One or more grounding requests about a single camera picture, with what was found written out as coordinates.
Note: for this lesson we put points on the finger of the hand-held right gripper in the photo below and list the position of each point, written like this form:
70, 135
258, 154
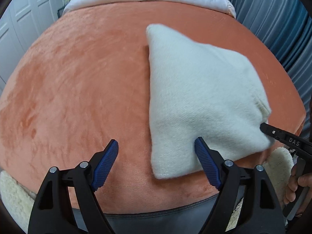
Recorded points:
290, 140

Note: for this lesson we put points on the blue-grey curtain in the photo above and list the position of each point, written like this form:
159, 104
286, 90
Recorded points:
275, 24

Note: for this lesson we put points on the orange plush blanket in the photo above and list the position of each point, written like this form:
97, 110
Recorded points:
85, 90

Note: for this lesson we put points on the cream knit cardigan sweater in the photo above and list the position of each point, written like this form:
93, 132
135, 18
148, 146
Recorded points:
199, 97

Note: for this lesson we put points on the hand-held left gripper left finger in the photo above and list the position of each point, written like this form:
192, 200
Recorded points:
104, 165

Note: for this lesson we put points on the white panelled door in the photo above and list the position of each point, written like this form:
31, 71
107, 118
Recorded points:
26, 17

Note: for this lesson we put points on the grey leather bed footboard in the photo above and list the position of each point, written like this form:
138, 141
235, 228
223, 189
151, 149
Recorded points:
158, 224

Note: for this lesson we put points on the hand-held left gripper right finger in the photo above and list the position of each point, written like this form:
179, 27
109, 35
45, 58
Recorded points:
207, 163

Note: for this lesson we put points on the person's right hand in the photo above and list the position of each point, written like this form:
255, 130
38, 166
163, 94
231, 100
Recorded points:
306, 181

